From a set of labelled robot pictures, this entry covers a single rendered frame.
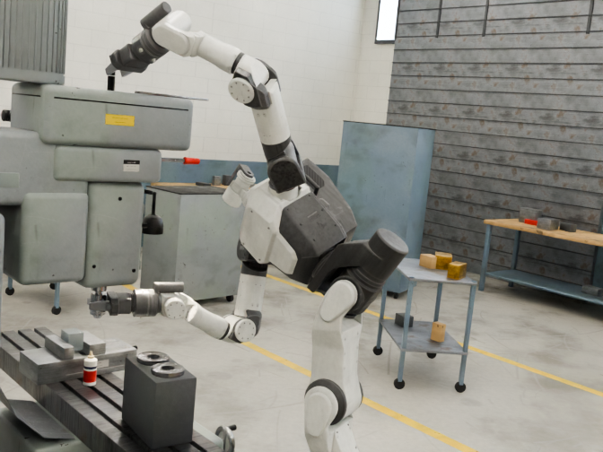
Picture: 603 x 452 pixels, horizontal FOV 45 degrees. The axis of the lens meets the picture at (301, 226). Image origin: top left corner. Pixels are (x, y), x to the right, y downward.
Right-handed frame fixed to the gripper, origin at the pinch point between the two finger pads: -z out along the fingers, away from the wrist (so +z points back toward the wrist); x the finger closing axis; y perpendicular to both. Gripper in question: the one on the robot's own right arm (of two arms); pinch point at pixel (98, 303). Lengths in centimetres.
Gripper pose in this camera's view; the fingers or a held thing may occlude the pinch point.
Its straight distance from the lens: 237.6
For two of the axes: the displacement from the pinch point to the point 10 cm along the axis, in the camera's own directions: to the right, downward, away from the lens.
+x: 3.7, 1.7, -9.1
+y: -0.9, 9.9, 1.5
